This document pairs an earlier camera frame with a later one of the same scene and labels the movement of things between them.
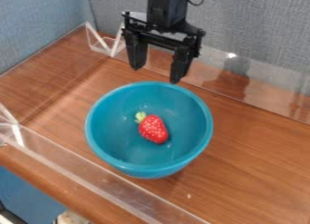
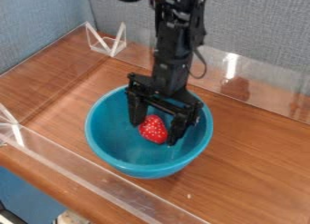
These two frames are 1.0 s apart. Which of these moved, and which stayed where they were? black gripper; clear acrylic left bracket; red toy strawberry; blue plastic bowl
Moved: black gripper
Stayed: clear acrylic left bracket; red toy strawberry; blue plastic bowl
